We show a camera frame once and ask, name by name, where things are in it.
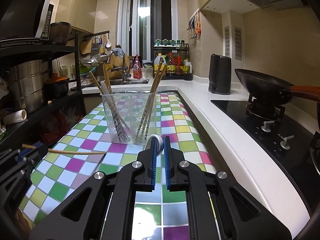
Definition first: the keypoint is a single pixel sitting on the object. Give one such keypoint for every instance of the wall vents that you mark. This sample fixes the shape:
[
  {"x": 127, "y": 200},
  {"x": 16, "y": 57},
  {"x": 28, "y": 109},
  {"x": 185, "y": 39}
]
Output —
[{"x": 233, "y": 42}]

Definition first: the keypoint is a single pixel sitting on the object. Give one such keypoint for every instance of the yellow label oil bottle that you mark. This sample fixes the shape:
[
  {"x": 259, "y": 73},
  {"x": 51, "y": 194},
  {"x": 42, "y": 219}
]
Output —
[{"x": 157, "y": 67}]

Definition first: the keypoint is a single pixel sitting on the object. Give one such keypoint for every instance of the chrome faucet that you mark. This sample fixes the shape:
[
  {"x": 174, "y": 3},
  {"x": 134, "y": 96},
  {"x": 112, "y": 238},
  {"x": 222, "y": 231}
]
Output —
[{"x": 120, "y": 57}]

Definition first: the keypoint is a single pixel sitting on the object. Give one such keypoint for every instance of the steel stockpot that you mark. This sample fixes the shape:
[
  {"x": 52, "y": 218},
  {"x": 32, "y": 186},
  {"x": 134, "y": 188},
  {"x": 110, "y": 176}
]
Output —
[{"x": 27, "y": 85}]

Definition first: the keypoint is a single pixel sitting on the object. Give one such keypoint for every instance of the clear plastic utensil container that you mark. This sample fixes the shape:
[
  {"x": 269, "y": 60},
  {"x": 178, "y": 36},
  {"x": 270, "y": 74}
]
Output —
[{"x": 130, "y": 115}]

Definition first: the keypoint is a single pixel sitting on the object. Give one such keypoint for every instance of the black spice rack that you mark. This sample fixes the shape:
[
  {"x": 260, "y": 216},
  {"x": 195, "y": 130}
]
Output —
[{"x": 180, "y": 55}]

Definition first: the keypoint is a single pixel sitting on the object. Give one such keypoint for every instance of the red plastic bags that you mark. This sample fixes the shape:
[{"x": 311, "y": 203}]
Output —
[{"x": 57, "y": 127}]

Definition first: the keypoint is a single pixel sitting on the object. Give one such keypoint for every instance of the black pot orange lid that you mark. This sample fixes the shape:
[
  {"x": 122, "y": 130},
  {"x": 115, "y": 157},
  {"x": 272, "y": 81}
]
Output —
[{"x": 57, "y": 86}]

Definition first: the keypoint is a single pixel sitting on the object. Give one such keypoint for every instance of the hanging kitchen utensils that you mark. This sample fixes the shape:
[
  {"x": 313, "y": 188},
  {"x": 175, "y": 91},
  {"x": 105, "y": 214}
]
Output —
[{"x": 195, "y": 25}]

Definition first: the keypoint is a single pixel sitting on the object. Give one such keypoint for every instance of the steel sink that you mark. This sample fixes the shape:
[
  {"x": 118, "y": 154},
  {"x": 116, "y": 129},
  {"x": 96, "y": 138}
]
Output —
[{"x": 132, "y": 82}]

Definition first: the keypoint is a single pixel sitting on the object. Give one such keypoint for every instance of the yellow olive oil bottle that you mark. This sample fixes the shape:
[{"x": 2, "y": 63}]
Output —
[{"x": 187, "y": 68}]

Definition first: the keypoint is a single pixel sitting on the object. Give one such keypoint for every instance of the pink dish soap bottle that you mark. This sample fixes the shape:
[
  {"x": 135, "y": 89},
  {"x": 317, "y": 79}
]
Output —
[{"x": 136, "y": 70}]

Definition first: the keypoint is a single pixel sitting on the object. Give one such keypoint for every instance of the white ladle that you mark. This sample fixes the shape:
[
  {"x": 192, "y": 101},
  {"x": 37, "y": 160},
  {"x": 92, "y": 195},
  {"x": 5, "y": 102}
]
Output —
[{"x": 108, "y": 42}]

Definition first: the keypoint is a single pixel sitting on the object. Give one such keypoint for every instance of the white plastic pipe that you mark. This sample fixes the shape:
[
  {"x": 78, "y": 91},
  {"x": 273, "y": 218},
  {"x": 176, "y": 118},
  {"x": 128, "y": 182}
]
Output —
[{"x": 15, "y": 117}]

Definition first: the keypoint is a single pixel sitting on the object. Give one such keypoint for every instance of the metal grater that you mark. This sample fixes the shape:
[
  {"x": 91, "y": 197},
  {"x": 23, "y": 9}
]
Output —
[{"x": 94, "y": 47}]

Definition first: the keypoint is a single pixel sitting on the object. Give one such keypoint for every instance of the black shelf rack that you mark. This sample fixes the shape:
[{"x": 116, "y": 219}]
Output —
[{"x": 77, "y": 67}]

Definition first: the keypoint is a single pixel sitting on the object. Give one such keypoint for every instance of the round wooden cutting board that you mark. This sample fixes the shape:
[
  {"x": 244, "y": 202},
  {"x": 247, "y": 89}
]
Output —
[{"x": 117, "y": 67}]

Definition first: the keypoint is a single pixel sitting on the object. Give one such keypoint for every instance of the red cap sauce bottle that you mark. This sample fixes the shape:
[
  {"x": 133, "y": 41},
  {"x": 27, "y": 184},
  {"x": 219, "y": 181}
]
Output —
[{"x": 170, "y": 65}]

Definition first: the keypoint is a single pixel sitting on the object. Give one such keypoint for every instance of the dark glass bowl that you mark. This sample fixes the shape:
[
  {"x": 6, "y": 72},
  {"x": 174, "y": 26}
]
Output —
[{"x": 60, "y": 33}]

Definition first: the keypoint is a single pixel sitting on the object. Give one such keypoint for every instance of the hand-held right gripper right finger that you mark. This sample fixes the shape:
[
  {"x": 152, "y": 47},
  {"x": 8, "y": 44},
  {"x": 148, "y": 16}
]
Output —
[{"x": 167, "y": 165}]

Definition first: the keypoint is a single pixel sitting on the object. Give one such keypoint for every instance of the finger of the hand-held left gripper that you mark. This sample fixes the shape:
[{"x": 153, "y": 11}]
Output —
[
  {"x": 15, "y": 161},
  {"x": 42, "y": 153}
]

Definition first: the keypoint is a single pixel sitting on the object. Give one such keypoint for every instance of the black electric kettle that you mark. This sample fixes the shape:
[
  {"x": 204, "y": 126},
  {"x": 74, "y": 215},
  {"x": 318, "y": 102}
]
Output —
[{"x": 220, "y": 75}]

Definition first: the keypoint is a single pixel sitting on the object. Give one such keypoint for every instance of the row of spice jars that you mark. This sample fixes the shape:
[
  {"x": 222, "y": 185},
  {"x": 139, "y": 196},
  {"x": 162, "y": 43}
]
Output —
[{"x": 170, "y": 42}]

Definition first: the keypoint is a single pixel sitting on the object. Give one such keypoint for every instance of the black microwave oven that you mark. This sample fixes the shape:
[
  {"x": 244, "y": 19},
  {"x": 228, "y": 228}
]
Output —
[{"x": 27, "y": 20}]

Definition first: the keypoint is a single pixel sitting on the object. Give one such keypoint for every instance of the window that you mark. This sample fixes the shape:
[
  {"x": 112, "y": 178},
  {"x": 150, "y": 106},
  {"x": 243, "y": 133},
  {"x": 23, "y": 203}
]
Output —
[{"x": 147, "y": 25}]

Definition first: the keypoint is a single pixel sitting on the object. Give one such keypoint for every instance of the colourful checkered tablecloth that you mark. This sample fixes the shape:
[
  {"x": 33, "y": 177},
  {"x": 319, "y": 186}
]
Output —
[{"x": 175, "y": 130}]

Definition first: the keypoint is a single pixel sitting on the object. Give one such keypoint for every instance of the black gas stove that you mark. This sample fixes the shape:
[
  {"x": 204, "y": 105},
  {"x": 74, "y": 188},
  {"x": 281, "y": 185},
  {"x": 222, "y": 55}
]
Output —
[{"x": 262, "y": 122}]

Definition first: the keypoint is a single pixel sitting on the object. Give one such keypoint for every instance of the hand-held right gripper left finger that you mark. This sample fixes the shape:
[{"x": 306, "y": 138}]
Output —
[{"x": 152, "y": 165}]

